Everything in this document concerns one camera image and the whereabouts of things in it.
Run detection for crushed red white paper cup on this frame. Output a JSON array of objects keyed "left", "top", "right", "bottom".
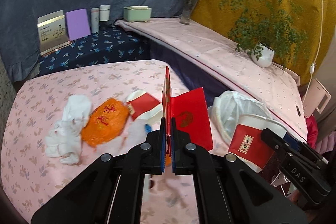
[{"left": 228, "top": 114, "right": 286, "bottom": 173}]

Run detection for pale pink dotted cloth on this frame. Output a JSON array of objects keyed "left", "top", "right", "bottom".
[{"left": 116, "top": 18, "right": 307, "bottom": 142}]

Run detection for crumpled white tissue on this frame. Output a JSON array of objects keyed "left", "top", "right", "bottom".
[{"left": 45, "top": 95, "right": 93, "bottom": 165}]

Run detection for beige open gift box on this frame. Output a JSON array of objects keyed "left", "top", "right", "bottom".
[{"left": 37, "top": 10, "right": 71, "bottom": 56}]

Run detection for white embossed paper towel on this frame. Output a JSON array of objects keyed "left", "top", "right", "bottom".
[{"left": 100, "top": 119, "right": 148, "bottom": 156}]

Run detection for purple box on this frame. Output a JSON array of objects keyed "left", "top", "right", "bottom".
[{"left": 66, "top": 9, "right": 91, "bottom": 41}]

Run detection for white pot green plant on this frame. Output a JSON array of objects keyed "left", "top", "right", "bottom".
[{"left": 219, "top": 0, "right": 310, "bottom": 68}]

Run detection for orange snack wrapper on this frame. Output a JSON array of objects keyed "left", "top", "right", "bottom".
[{"left": 81, "top": 98, "right": 129, "bottom": 147}]

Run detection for black clip on cloth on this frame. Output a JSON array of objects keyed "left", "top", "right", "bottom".
[{"left": 295, "top": 105, "right": 301, "bottom": 116}]

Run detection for red card box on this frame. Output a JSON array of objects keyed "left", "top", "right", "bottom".
[{"left": 162, "top": 67, "right": 214, "bottom": 156}]

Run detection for slim white bottle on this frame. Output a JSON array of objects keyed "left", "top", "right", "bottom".
[{"left": 91, "top": 7, "right": 99, "bottom": 34}]

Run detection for pink rabbit print tablecloth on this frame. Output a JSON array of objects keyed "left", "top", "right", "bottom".
[{"left": 0, "top": 58, "right": 232, "bottom": 224}]

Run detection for mint green tissue box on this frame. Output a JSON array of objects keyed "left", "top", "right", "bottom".
[{"left": 123, "top": 6, "right": 152, "bottom": 22}]

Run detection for navy dragonfly print cloth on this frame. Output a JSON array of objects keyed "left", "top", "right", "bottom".
[{"left": 38, "top": 25, "right": 150, "bottom": 76}]

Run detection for white pink appliance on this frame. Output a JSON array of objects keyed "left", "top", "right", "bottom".
[{"left": 302, "top": 79, "right": 331, "bottom": 118}]

